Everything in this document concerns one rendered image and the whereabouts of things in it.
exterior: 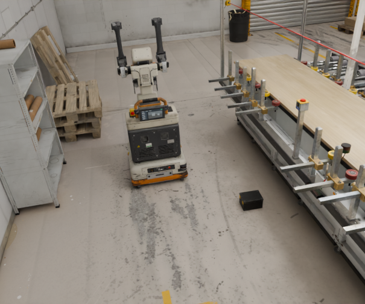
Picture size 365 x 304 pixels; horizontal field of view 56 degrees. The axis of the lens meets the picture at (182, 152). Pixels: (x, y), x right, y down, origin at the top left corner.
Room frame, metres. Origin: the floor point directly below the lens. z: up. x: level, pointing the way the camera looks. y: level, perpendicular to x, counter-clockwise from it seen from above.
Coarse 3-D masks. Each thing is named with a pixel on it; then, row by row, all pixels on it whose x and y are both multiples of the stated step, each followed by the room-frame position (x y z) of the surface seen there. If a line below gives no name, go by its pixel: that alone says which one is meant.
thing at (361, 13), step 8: (360, 0) 3.35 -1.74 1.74; (360, 8) 3.33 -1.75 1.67; (360, 16) 3.32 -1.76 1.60; (360, 24) 3.32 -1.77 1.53; (360, 32) 3.32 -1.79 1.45; (352, 40) 3.35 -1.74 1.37; (352, 48) 3.33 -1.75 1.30; (352, 56) 3.32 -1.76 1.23; (352, 64) 3.32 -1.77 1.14; (352, 72) 3.32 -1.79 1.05; (344, 80) 3.36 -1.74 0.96; (344, 88) 3.33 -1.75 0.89
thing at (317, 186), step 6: (330, 180) 1.85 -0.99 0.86; (342, 180) 1.84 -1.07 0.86; (348, 180) 1.84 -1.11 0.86; (354, 180) 1.84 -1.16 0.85; (300, 186) 1.81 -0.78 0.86; (306, 186) 1.80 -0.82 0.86; (312, 186) 1.80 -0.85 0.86; (318, 186) 1.80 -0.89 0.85; (324, 186) 1.81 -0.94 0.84; (330, 186) 1.82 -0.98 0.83; (294, 192) 1.78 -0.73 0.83
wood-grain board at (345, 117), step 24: (264, 72) 3.95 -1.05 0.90; (288, 72) 3.88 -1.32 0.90; (312, 72) 3.82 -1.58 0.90; (288, 96) 3.21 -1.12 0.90; (312, 96) 3.16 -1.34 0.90; (336, 96) 3.12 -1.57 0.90; (312, 120) 2.66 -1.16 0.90; (336, 120) 2.62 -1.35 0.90; (360, 120) 2.59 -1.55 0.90; (336, 144) 2.23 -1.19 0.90; (360, 144) 2.21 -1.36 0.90
